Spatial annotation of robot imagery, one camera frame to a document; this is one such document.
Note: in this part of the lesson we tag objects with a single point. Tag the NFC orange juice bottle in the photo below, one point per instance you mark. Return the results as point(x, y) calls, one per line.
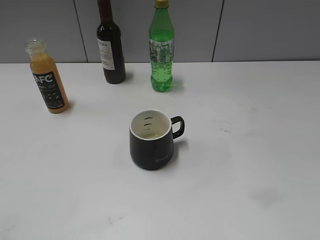
point(46, 75)

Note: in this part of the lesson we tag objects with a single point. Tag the black ceramic mug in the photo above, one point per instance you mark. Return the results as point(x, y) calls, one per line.
point(151, 138)

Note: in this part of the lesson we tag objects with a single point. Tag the green plastic soda bottle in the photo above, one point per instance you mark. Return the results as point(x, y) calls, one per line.
point(161, 47)

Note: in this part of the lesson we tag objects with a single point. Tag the dark red wine bottle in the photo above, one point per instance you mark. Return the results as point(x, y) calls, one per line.
point(110, 45)

